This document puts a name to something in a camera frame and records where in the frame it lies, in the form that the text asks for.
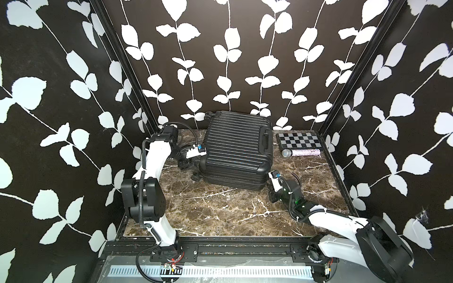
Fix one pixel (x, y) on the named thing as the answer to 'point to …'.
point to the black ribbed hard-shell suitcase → (239, 151)
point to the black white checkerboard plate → (298, 141)
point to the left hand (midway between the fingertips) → (193, 156)
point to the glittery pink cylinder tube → (287, 153)
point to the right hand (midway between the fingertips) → (266, 181)
